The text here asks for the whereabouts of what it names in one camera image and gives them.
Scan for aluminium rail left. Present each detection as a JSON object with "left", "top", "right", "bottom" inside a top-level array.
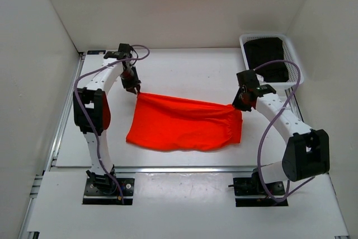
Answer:
[{"left": 42, "top": 52, "right": 86, "bottom": 175}]

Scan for orange shorts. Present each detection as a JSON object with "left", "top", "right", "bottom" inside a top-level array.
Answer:
[{"left": 126, "top": 92, "right": 243, "bottom": 152}]

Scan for white plastic basket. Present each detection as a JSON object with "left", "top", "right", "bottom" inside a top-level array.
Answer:
[{"left": 239, "top": 33, "right": 304, "bottom": 90}]

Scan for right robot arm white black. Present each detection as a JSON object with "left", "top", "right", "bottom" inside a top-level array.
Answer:
[{"left": 232, "top": 69, "right": 330, "bottom": 194}]

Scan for small dark label sticker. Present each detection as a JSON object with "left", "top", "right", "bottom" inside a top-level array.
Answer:
[{"left": 87, "top": 50, "right": 106, "bottom": 55}]

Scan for aluminium rail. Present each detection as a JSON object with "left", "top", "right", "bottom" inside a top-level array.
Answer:
[
  {"left": 50, "top": 165, "right": 280, "bottom": 174},
  {"left": 285, "top": 87, "right": 304, "bottom": 121},
  {"left": 42, "top": 52, "right": 86, "bottom": 175}
]

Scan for aluminium rail right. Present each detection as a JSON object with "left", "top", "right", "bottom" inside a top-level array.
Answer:
[{"left": 285, "top": 87, "right": 304, "bottom": 121}]

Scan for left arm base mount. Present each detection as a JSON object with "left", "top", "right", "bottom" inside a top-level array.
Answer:
[{"left": 82, "top": 170, "right": 135, "bottom": 205}]

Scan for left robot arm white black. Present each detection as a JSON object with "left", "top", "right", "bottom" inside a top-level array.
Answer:
[{"left": 73, "top": 43, "right": 141, "bottom": 195}]

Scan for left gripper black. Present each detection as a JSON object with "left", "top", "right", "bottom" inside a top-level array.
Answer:
[{"left": 119, "top": 65, "right": 140, "bottom": 95}]

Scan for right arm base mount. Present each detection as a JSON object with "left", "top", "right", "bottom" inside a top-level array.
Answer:
[{"left": 228, "top": 171, "right": 288, "bottom": 208}]

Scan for aluminium rail front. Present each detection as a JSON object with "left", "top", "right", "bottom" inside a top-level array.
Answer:
[{"left": 50, "top": 165, "right": 280, "bottom": 174}]

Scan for black shorts in basket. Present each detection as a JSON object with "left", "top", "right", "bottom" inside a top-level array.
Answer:
[{"left": 243, "top": 38, "right": 289, "bottom": 83}]

